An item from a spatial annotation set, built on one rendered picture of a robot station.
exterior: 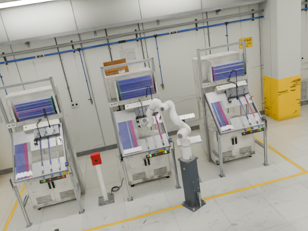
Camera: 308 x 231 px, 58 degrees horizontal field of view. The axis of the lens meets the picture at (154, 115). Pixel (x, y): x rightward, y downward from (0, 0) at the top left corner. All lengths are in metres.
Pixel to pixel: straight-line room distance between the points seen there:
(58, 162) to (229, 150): 2.62
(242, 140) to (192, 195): 1.45
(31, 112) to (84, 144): 1.98
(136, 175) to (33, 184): 1.51
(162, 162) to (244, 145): 1.38
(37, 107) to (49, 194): 1.32
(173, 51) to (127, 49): 0.91
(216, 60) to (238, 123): 1.04
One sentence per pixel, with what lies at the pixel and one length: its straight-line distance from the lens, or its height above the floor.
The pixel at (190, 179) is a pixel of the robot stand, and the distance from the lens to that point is 3.68.
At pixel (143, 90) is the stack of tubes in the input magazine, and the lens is 4.14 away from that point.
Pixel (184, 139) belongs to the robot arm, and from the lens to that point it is 3.41.
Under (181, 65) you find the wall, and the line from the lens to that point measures 5.80.
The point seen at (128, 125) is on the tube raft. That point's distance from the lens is 4.10.
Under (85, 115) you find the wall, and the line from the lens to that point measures 5.76.
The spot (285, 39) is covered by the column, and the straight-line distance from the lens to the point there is 6.14.
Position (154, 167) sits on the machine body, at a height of 0.25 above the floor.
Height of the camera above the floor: 2.44
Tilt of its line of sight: 19 degrees down
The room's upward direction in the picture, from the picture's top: 10 degrees counter-clockwise
